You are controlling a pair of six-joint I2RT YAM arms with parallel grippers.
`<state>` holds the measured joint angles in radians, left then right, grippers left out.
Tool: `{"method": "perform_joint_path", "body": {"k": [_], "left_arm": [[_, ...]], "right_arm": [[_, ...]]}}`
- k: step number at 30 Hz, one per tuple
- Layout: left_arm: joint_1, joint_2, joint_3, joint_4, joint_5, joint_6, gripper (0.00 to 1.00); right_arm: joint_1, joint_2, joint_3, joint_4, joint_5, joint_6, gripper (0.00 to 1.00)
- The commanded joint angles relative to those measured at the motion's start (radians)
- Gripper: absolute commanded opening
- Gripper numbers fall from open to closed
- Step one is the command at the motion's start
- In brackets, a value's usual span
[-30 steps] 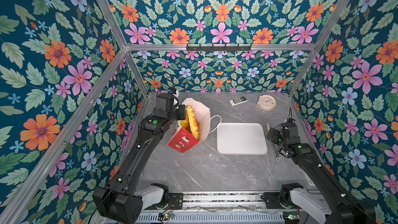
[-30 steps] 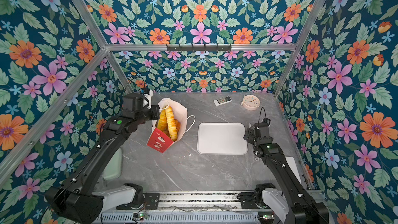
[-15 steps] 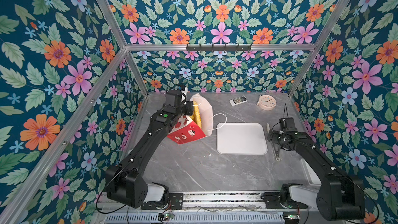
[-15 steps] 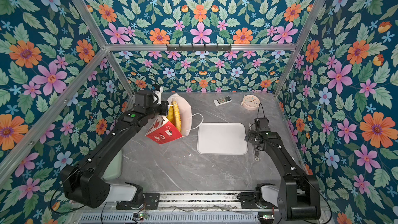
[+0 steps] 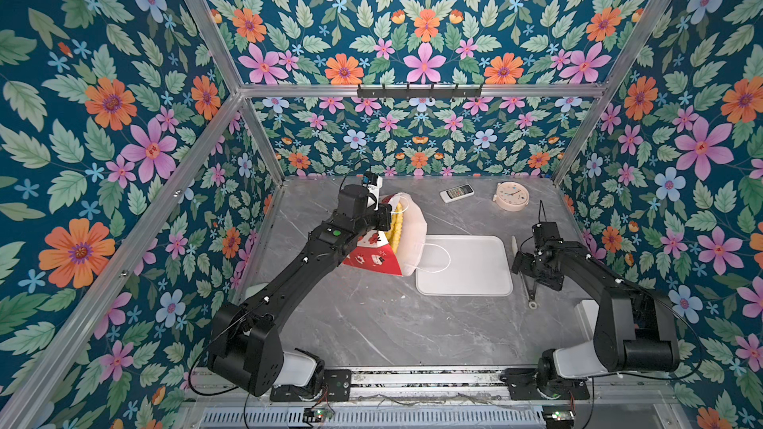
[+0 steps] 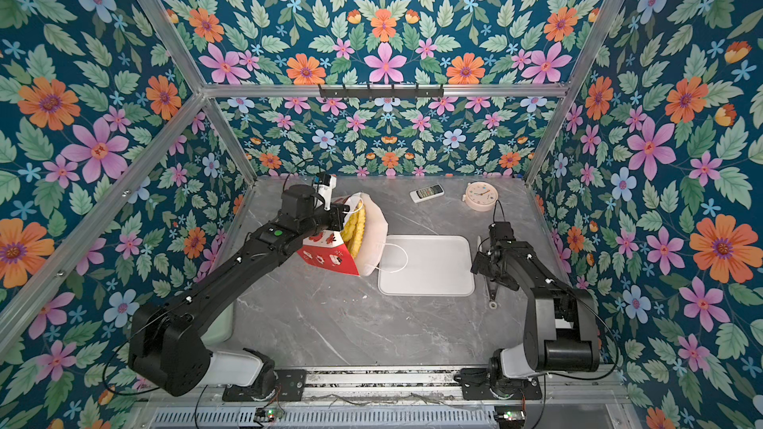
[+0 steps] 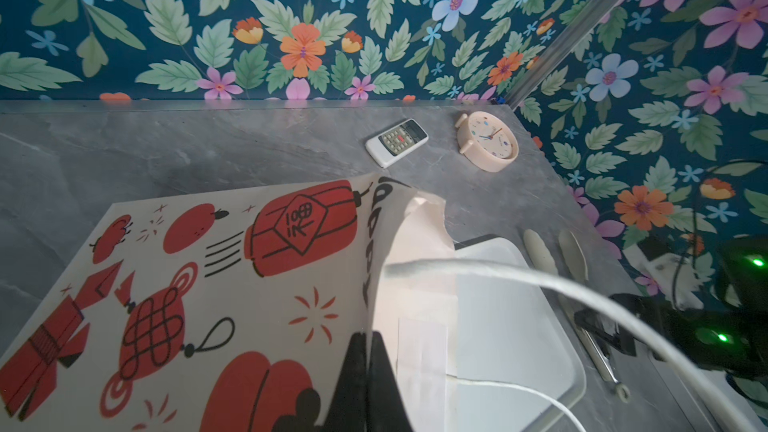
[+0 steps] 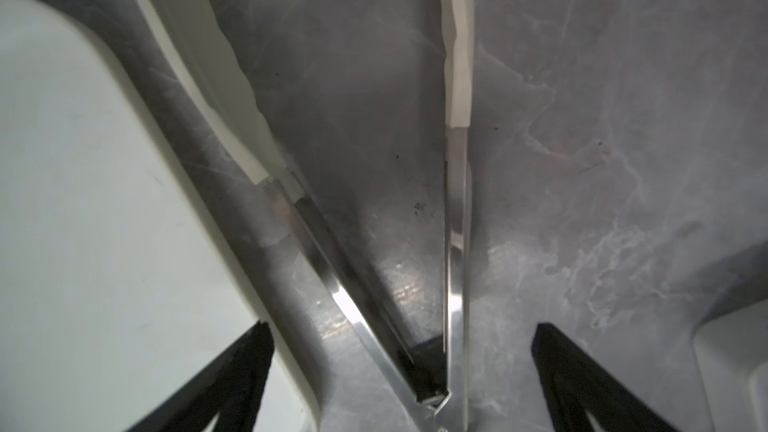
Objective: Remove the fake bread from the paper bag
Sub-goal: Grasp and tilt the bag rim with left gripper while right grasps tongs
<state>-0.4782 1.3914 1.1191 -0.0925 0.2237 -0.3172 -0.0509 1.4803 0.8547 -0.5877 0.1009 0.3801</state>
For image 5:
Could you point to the white remote control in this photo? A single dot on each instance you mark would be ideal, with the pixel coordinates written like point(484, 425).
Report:
point(457, 193)

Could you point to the black wall hook bar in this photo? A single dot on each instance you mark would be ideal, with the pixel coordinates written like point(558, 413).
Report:
point(398, 92)

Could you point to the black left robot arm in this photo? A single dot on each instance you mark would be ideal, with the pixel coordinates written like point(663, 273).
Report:
point(245, 347)

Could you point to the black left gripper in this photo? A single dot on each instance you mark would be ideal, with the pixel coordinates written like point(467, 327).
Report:
point(383, 213)

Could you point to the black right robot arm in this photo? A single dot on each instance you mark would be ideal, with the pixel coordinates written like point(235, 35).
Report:
point(635, 329)

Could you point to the white rectangular tray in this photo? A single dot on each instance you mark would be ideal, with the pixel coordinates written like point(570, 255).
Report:
point(469, 266)

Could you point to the long twisted fake bread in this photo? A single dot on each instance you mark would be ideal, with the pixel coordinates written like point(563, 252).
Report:
point(394, 234)

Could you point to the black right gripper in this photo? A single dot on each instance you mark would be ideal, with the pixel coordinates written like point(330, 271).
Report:
point(522, 263)

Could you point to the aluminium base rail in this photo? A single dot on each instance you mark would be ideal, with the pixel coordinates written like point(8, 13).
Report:
point(450, 395)

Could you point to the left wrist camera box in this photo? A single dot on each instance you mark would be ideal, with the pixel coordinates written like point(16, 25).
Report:
point(373, 184)

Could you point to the white and red paper bag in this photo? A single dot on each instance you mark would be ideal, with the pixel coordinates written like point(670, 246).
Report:
point(415, 253)

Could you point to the pink round alarm clock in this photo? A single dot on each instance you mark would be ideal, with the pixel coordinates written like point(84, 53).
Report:
point(511, 197)

